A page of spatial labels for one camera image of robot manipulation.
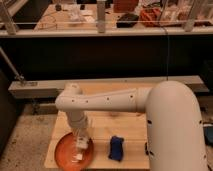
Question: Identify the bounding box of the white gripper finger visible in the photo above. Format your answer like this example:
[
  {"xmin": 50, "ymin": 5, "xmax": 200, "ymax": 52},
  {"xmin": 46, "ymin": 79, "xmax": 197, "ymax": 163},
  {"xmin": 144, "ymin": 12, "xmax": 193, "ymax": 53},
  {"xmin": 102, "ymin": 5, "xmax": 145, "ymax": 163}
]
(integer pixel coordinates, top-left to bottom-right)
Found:
[{"xmin": 75, "ymin": 149, "xmax": 85, "ymax": 161}]

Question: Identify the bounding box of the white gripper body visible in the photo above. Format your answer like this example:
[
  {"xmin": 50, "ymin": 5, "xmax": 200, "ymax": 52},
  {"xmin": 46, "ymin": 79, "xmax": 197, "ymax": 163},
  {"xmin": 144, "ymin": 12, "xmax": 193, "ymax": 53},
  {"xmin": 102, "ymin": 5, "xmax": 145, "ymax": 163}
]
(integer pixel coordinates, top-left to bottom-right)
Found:
[{"xmin": 69, "ymin": 116, "xmax": 90, "ymax": 149}]

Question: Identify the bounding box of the orange ceramic bowl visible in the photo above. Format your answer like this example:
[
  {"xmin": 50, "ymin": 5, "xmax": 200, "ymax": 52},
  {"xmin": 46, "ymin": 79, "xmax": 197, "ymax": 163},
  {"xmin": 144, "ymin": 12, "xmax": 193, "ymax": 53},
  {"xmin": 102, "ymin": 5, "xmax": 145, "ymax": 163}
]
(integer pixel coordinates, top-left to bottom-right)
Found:
[{"xmin": 54, "ymin": 133, "xmax": 94, "ymax": 171}]

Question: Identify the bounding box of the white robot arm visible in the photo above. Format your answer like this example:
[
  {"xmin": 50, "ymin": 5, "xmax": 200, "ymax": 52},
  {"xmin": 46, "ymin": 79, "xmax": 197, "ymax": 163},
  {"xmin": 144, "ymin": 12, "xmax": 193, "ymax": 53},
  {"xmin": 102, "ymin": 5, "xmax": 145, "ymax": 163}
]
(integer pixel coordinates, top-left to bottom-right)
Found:
[{"xmin": 55, "ymin": 81, "xmax": 208, "ymax": 171}]

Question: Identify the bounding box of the grey metal beam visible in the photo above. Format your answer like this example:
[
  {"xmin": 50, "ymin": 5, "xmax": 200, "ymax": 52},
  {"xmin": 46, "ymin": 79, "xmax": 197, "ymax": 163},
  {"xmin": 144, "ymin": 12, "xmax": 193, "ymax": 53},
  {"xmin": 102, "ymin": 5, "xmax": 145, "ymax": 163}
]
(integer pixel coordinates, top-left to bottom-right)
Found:
[{"xmin": 8, "ymin": 75, "xmax": 209, "ymax": 99}]

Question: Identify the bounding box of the wooden board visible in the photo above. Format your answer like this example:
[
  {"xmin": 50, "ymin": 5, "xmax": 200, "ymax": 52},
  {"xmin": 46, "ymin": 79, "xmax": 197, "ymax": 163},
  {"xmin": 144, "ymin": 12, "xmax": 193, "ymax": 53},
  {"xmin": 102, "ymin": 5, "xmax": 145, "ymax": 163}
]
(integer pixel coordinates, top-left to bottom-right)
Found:
[{"xmin": 44, "ymin": 83, "xmax": 151, "ymax": 171}]

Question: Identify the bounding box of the metal diagonal rod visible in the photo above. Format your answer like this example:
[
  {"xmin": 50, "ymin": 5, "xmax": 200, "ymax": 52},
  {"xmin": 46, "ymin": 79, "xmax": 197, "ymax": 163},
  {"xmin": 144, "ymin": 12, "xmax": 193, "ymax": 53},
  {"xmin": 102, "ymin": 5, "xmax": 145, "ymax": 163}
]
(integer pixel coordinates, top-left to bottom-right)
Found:
[{"xmin": 0, "ymin": 46, "xmax": 26, "ymax": 86}]

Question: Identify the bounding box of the black case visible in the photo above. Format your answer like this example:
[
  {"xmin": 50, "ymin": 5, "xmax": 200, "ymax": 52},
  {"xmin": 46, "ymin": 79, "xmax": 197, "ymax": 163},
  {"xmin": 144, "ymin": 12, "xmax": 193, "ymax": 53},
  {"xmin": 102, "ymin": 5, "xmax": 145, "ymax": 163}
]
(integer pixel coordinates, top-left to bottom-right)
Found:
[{"xmin": 116, "ymin": 13, "xmax": 139, "ymax": 28}]

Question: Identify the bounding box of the background workbench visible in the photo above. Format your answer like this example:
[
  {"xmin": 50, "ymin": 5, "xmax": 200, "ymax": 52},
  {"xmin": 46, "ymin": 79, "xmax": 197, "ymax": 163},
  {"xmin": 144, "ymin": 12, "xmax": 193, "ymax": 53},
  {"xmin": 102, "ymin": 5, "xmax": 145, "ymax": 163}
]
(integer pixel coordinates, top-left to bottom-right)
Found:
[{"xmin": 0, "ymin": 0, "xmax": 213, "ymax": 37}]

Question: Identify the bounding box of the orange tool box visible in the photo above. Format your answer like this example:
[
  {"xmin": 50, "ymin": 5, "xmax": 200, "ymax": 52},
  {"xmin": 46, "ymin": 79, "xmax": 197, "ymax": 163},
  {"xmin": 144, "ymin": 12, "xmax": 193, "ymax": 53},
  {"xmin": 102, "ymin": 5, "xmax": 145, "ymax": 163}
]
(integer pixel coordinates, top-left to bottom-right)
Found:
[{"xmin": 140, "ymin": 8, "xmax": 161, "ymax": 27}]

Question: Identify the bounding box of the dark device at right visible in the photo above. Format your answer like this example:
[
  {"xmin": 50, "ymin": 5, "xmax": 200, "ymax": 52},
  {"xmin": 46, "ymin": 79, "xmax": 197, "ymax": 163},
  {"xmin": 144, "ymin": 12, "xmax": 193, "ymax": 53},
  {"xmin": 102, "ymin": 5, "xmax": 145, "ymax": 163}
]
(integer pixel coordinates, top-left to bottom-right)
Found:
[{"xmin": 204, "ymin": 126, "xmax": 213, "ymax": 147}]

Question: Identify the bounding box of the white vertical post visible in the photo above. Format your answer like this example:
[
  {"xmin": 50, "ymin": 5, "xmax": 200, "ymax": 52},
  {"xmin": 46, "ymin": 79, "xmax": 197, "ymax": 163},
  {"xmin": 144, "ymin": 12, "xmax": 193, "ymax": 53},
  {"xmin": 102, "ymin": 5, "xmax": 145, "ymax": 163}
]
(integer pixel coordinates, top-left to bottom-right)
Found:
[{"xmin": 97, "ymin": 0, "xmax": 106, "ymax": 33}]

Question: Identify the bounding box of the black cable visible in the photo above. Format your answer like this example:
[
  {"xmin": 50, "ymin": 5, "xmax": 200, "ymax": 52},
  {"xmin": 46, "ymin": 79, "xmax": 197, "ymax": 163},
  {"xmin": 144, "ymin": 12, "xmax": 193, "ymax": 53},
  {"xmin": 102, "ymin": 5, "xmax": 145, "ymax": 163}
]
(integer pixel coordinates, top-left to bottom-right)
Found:
[{"xmin": 156, "ymin": 22, "xmax": 171, "ymax": 82}]

